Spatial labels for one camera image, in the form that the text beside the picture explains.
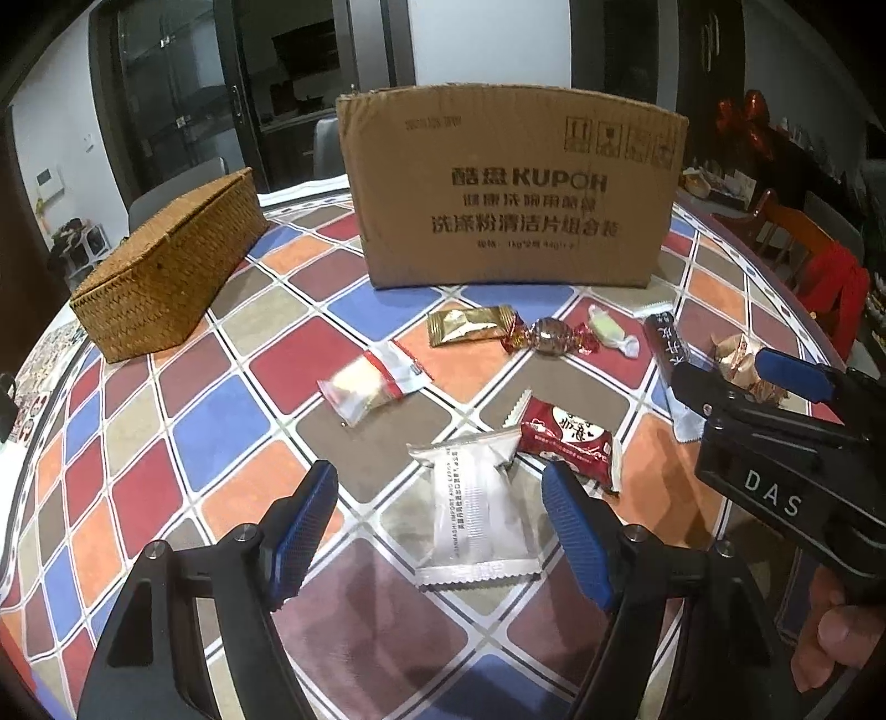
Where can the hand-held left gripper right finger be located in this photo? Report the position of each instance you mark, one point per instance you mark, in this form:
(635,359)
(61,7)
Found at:
(574,540)

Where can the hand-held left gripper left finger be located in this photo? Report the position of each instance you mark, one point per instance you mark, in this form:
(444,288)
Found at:
(304,536)

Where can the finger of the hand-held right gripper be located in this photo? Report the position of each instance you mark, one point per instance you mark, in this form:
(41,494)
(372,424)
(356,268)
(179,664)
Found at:
(699,391)
(796,374)

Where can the beige snack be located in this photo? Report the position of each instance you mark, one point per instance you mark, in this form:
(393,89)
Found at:
(737,356)

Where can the white silver snack packet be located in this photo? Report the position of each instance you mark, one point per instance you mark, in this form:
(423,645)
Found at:
(474,505)

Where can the red foil candy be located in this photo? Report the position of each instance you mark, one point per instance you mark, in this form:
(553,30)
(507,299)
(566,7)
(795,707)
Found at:
(550,336)

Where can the clear red-edged cake packet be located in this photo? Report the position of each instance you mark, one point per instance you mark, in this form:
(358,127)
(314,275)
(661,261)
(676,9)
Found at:
(363,384)

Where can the brown cardboard box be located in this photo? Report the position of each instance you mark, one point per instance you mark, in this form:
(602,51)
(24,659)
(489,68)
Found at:
(512,194)

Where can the person's right hand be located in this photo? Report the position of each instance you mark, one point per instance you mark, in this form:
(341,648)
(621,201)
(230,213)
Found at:
(841,630)

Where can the black stick snack packet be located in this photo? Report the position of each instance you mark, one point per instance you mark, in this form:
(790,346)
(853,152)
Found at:
(668,353)

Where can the red cloth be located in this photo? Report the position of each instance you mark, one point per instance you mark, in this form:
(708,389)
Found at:
(837,291)

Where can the red snack packet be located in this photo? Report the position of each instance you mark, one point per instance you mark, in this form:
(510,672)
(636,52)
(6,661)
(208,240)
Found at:
(567,436)

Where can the green wrapped candy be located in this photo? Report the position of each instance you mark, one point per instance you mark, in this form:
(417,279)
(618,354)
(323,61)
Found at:
(609,329)

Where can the checkered tablecloth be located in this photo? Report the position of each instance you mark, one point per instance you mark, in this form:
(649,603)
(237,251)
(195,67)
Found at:
(221,429)

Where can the wooden chair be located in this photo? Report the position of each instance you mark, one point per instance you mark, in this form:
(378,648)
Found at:
(782,221)

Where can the gold snack packet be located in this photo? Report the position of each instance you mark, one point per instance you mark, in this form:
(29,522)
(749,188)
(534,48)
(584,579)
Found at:
(471,325)

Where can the red balloons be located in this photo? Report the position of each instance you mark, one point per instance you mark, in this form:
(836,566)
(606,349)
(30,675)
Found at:
(744,121)

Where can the woven rattan basket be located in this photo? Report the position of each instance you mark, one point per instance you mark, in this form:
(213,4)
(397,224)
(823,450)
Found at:
(166,270)

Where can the shoe rack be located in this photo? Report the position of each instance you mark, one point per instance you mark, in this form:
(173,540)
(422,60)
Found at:
(76,249)

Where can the grey chair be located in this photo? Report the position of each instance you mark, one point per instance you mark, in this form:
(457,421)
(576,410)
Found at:
(173,190)
(327,145)

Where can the glass sliding door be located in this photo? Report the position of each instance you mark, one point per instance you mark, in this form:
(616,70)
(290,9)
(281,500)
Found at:
(180,90)

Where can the white wall panel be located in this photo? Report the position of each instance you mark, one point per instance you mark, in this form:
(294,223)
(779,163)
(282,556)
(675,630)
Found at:
(50,183)

